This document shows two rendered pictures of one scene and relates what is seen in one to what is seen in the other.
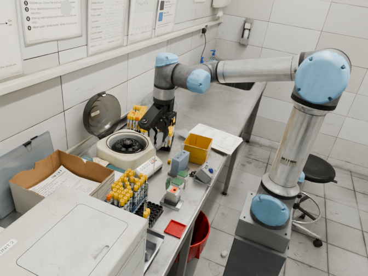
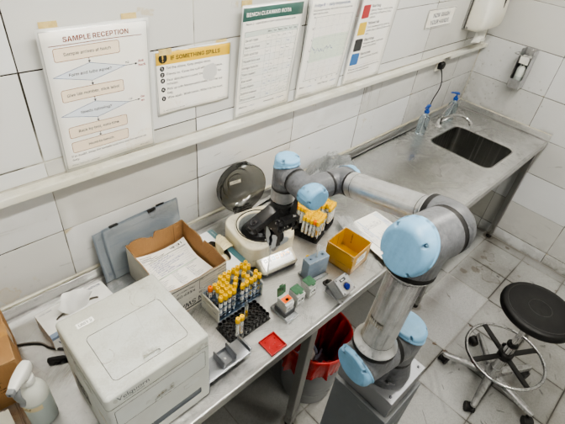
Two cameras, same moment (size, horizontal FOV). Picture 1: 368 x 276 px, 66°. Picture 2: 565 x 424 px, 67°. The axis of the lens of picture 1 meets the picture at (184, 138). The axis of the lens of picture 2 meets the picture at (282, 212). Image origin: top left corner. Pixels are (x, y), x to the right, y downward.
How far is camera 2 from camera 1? 0.50 m
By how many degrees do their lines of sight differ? 21
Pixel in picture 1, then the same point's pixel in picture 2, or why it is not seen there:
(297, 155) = (383, 319)
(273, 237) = (375, 394)
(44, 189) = (158, 260)
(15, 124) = (140, 190)
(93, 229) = (156, 329)
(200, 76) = (310, 193)
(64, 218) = (138, 310)
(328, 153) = not seen: outside the picture
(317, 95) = (396, 266)
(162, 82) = (277, 186)
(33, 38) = (166, 108)
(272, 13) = not seen: outside the picture
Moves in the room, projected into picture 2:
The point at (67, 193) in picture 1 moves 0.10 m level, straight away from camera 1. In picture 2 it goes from (151, 284) to (161, 259)
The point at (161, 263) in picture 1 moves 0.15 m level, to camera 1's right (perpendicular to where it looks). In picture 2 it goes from (240, 376) to (282, 400)
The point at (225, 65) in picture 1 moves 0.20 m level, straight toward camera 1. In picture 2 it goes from (352, 181) to (315, 215)
